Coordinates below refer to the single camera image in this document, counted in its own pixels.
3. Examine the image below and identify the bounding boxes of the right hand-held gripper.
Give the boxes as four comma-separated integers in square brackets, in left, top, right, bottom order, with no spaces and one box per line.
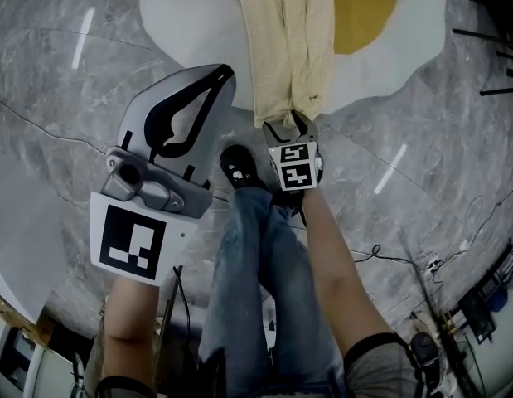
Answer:
[262,109,324,193]

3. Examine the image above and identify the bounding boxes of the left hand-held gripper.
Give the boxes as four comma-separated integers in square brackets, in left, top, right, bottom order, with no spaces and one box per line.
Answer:
[89,63,238,287]

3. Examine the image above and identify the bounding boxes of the pale yellow cloth garment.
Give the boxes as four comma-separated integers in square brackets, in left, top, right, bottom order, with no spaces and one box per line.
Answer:
[237,0,336,129]

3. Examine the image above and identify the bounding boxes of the person's left forearm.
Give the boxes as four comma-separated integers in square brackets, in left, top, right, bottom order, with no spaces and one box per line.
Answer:
[103,275,164,383]

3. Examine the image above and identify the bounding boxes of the person's right forearm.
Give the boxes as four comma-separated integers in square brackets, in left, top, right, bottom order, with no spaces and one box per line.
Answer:
[301,187,396,360]

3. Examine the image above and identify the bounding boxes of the person's black left shoe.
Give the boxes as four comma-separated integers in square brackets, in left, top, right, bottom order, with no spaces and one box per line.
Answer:
[219,143,270,193]

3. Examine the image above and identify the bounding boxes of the person's black shoe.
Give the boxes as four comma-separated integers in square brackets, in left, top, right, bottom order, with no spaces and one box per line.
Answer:
[219,143,270,193]
[271,188,307,228]

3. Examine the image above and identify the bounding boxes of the person's black right shoe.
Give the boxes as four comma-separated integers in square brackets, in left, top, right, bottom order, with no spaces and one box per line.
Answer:
[271,188,307,228]

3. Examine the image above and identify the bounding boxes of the white egg-shaped pouf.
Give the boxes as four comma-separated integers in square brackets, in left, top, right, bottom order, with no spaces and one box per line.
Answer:
[138,0,446,115]

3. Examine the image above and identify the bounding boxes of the person's blue jeans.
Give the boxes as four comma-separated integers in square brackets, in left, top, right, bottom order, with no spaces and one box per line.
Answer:
[197,187,346,398]

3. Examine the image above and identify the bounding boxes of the white counter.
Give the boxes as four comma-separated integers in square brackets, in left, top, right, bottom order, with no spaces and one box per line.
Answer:
[0,171,69,325]

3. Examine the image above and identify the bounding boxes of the black chair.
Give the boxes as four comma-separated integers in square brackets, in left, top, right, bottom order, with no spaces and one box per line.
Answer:
[453,0,513,97]

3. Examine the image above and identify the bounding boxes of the black metal rack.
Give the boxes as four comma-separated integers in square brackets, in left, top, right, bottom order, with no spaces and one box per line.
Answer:
[458,242,513,343]

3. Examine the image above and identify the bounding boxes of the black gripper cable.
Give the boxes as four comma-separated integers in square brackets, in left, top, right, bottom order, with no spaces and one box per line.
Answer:
[172,265,193,347]

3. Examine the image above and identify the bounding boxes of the black cable with adapter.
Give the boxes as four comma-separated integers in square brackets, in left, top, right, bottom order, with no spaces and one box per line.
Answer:
[351,187,513,273]

